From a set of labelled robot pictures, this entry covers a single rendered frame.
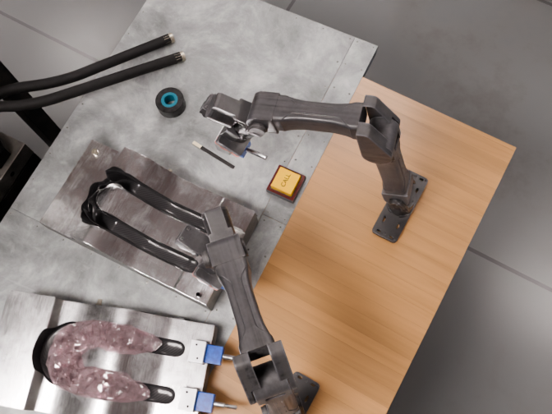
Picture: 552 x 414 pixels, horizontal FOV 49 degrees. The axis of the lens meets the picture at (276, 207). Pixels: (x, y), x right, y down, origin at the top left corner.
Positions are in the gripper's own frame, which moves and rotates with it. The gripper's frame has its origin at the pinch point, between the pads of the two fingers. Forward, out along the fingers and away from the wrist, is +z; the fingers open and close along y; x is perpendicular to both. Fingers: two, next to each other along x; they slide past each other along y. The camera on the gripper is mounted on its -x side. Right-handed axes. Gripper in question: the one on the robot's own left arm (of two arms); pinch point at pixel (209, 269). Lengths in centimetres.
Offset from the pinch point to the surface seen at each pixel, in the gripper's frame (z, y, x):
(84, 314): 17.8, 21.3, -18.5
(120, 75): 20, -38, -47
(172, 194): 10.7, -14.1, -16.9
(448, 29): 62, -165, 43
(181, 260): 9.2, -0.4, -6.1
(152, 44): 21, -52, -45
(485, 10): 56, -182, 52
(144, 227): 12.1, -3.2, -18.0
